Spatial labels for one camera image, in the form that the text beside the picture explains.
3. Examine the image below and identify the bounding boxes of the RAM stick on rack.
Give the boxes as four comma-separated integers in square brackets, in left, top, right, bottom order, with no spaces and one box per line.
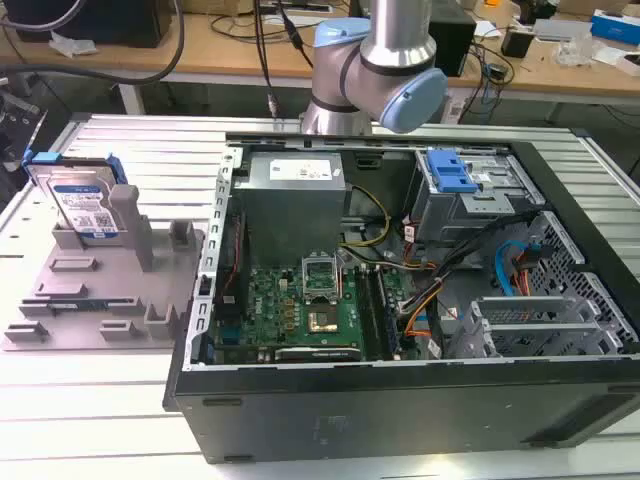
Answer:
[45,297,137,310]

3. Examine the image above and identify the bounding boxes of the blue drive bay latch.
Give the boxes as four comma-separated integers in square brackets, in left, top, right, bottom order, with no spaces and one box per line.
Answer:
[426,148,480,195]

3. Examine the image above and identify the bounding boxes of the black box on desk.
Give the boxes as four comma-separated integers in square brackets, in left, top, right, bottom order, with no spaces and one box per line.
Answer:
[428,10,477,78]

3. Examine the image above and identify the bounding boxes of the blue SATA wire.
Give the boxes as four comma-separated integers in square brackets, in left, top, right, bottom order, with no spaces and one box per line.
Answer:
[493,238,542,301]

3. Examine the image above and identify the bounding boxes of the thick grey cable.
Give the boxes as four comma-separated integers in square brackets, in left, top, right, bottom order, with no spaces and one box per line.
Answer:
[0,0,184,87]

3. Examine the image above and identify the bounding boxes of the blue white cardboard box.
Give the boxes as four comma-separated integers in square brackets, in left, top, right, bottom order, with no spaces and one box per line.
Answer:
[590,8,640,42]

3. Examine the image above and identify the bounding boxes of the RAM slot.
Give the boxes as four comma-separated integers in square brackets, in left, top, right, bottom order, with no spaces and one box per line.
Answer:
[357,267,385,360]
[375,267,403,359]

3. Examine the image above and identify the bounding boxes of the black sleeved cable bundle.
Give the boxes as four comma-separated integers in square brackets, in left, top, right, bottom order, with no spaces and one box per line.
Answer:
[433,209,544,286]

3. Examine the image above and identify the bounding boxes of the grey power supply unit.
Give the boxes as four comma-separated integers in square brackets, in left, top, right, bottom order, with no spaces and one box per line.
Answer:
[232,151,347,271]

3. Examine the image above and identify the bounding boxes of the black open PC case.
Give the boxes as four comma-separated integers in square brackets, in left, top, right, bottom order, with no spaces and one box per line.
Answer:
[163,130,640,465]

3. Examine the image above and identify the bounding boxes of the wooden desk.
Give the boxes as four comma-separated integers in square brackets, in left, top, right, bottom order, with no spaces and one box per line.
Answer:
[0,4,640,106]

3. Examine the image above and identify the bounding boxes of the orange power wire bundle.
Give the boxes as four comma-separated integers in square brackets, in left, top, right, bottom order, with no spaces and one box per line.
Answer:
[510,249,540,300]

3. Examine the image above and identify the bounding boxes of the yellow black power wires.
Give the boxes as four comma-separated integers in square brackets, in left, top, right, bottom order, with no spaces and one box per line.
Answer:
[340,184,392,249]

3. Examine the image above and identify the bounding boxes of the hard disk in blue carrier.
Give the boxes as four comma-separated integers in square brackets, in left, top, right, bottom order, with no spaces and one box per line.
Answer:
[22,151,127,247]

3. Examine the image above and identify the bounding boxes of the green motherboard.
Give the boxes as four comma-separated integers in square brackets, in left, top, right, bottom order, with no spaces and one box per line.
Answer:
[212,264,404,362]

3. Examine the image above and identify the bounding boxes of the black monitor base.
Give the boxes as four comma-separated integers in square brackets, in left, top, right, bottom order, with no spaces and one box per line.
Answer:
[4,0,174,49]

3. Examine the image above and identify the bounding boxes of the grey parts rack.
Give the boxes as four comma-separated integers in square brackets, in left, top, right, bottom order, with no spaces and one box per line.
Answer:
[1,184,209,353]

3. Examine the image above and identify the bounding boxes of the small black cube device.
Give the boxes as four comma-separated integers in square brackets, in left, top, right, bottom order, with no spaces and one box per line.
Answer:
[501,27,534,57]

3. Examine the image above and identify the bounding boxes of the black graphics card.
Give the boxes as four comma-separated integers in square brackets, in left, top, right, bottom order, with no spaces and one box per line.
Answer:
[259,345,362,364]

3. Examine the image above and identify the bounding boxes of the silver disk bay bracket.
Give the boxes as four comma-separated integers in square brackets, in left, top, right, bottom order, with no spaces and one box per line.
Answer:
[449,295,616,358]

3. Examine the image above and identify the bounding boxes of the black hanging cable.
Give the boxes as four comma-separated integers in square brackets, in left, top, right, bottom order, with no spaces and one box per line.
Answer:
[252,0,281,120]

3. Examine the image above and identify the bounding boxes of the grey metal drive cage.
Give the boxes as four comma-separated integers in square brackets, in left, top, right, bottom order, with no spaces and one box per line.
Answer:
[408,148,546,242]

